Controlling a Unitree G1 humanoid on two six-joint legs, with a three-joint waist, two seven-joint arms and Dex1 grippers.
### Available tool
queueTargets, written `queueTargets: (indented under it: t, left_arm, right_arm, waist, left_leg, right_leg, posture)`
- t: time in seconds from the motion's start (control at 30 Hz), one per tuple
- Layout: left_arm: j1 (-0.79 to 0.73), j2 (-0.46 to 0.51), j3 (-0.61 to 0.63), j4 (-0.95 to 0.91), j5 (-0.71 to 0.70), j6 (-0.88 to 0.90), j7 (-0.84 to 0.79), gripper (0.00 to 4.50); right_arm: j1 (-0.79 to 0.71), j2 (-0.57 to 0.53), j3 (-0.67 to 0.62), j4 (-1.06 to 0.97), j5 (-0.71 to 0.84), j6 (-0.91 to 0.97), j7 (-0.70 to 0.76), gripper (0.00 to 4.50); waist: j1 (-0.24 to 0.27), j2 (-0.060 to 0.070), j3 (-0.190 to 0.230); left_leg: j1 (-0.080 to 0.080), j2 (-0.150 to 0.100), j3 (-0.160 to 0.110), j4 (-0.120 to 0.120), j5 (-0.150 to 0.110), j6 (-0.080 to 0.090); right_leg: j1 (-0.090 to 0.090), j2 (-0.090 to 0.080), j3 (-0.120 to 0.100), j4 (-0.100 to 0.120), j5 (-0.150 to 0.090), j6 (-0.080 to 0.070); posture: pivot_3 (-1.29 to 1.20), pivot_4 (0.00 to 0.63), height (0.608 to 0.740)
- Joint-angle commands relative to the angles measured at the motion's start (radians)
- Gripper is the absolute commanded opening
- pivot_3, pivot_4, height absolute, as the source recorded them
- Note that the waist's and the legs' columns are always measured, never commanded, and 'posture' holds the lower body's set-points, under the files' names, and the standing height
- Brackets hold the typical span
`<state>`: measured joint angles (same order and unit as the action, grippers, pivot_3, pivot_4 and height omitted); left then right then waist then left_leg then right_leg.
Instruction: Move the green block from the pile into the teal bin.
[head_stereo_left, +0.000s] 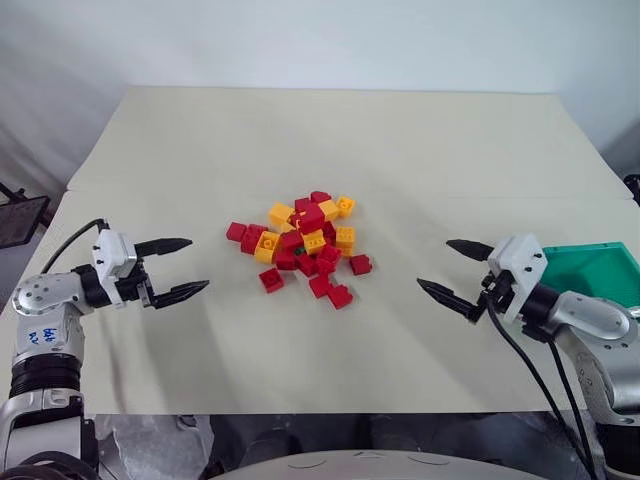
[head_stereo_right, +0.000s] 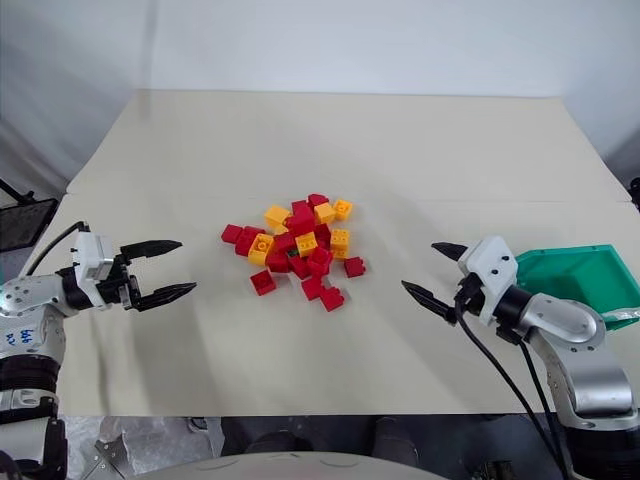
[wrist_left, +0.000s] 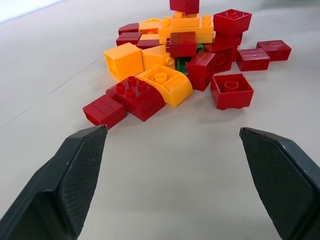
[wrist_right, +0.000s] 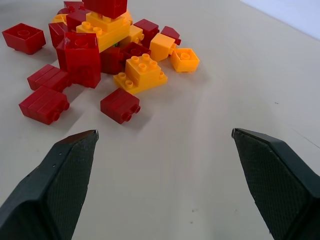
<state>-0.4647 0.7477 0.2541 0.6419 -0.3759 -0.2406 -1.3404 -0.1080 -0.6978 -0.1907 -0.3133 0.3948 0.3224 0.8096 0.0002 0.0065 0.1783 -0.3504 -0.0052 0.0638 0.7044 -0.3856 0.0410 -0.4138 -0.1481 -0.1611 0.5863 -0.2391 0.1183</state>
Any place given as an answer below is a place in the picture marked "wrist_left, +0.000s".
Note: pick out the red curved studded toy brick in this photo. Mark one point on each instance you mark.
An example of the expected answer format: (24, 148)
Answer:
(138, 98)

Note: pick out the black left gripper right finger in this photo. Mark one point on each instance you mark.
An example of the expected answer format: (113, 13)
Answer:
(280, 182)

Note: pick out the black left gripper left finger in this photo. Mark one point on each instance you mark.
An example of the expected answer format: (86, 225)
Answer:
(75, 180)

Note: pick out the red square building block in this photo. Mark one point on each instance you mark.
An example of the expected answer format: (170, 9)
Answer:
(201, 70)
(232, 91)
(225, 58)
(228, 40)
(183, 44)
(232, 22)
(185, 5)

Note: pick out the red curved building block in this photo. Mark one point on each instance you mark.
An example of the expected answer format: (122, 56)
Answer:
(128, 28)

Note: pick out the red ribbed building block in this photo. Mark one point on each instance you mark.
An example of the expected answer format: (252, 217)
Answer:
(105, 112)
(275, 49)
(252, 59)
(148, 43)
(127, 38)

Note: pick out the yellow curved building block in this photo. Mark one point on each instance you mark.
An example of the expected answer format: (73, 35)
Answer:
(149, 26)
(168, 83)

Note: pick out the yellow square building block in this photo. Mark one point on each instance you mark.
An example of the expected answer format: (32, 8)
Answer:
(156, 56)
(125, 61)

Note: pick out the green plastic toy brick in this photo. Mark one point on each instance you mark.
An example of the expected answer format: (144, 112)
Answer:
(184, 63)

